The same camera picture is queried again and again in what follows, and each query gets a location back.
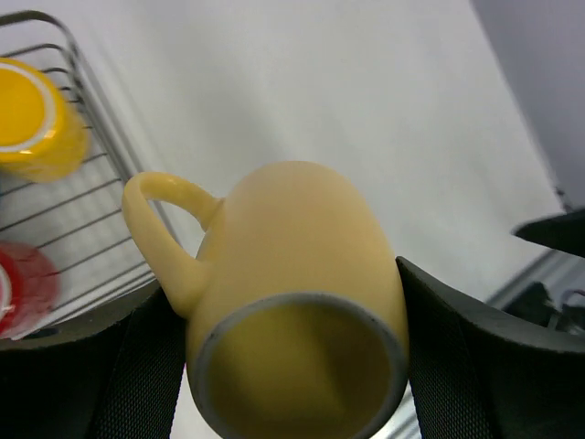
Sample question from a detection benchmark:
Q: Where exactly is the pale yellow mug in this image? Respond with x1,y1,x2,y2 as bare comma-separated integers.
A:
122,161,409,438

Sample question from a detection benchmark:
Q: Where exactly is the red mug black handle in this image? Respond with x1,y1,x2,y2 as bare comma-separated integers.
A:
1,241,61,338

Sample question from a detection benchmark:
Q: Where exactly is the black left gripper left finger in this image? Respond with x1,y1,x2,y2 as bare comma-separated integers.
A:
1,283,185,438

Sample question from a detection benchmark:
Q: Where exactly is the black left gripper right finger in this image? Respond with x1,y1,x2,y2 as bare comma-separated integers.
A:
396,257,584,438

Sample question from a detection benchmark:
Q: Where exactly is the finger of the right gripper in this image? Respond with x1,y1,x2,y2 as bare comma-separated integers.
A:
513,212,585,256

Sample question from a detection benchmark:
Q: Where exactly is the bright yellow mug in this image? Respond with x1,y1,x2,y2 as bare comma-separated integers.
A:
1,58,90,183

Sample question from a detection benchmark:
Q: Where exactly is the aluminium frame rail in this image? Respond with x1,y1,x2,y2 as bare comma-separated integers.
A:
485,251,584,309

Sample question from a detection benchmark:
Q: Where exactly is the grey wire dish rack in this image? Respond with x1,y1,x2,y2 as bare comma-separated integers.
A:
1,10,154,340

